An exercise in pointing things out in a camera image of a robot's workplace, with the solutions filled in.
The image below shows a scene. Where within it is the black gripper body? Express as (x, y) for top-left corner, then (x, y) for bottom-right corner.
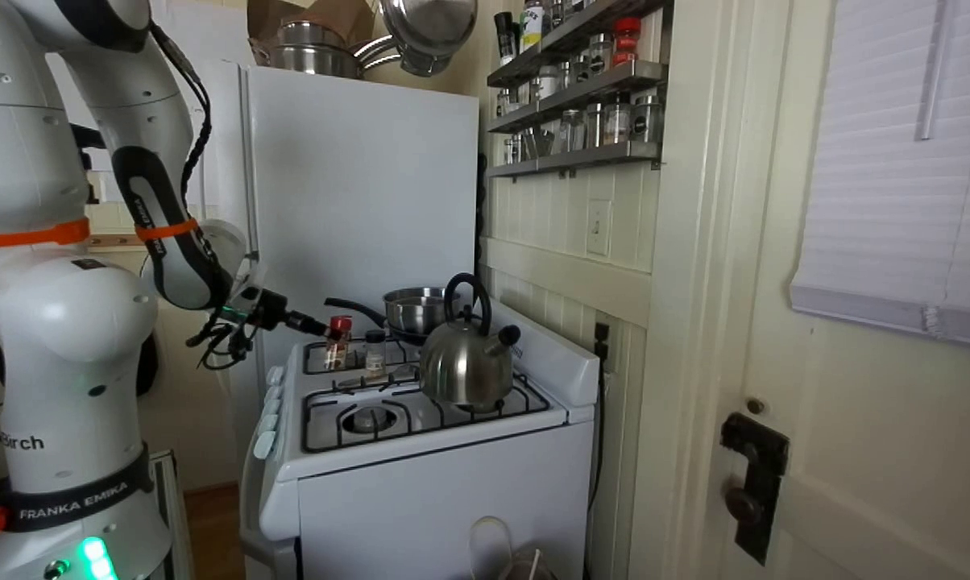
(238, 284), (292, 332)

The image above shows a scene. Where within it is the roasted cinnamon spice bottle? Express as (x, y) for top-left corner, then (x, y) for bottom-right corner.
(324, 313), (357, 375)

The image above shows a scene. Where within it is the black stove grate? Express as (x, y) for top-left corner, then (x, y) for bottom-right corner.
(300, 332), (429, 382)
(297, 375), (553, 454)

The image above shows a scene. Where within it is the white gas stove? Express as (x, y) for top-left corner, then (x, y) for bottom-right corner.
(234, 300), (606, 580)

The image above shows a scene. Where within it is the steel spice rack shelf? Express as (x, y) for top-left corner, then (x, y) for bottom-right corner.
(483, 0), (669, 91)
(487, 58), (667, 137)
(489, 138), (665, 182)

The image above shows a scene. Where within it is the black-lidded tall bottle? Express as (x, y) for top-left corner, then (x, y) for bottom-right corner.
(492, 10), (519, 66)

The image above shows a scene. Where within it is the stick cinnamon spice bottle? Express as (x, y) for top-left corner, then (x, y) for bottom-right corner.
(608, 16), (644, 71)

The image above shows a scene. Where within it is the white refrigerator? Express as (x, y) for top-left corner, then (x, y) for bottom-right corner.
(198, 61), (483, 492)

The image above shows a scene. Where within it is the small glass spice jar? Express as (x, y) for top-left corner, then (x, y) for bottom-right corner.
(561, 107), (588, 156)
(534, 112), (565, 163)
(599, 94), (629, 151)
(581, 99), (606, 156)
(625, 87), (660, 149)
(533, 66), (565, 111)

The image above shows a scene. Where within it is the hanging steel bowl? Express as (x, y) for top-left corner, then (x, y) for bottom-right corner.
(377, 0), (483, 82)

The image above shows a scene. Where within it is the large yellow-label jar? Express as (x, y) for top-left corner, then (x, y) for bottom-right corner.
(519, 4), (547, 56)

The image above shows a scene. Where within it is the black door latch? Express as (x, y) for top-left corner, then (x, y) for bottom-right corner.
(720, 409), (793, 569)

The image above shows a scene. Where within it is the cream panelled door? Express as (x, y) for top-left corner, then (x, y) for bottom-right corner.
(706, 0), (970, 580)

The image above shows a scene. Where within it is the white window blind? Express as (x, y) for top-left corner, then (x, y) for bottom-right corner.
(787, 0), (970, 354)

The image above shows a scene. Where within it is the white blind wand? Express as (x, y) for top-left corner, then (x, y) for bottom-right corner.
(910, 0), (953, 146)

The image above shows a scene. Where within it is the black cable bundle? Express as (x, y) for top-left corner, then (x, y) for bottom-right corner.
(143, 20), (262, 377)

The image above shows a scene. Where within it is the steel saucepan black handle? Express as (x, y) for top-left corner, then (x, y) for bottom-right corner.
(324, 284), (452, 346)

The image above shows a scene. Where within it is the orange velcro strap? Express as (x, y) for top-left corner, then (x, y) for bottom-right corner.
(132, 214), (203, 244)
(0, 215), (94, 256)

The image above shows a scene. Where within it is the steel kettle black handle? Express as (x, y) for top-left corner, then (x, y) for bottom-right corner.
(416, 270), (527, 416)

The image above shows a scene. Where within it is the wooden wall rail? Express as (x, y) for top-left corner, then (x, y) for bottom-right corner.
(88, 229), (146, 251)

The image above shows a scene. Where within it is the black stereo camera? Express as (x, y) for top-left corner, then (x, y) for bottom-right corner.
(67, 123), (114, 210)

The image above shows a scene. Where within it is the wall power outlet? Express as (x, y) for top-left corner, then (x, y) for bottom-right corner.
(589, 318), (616, 364)

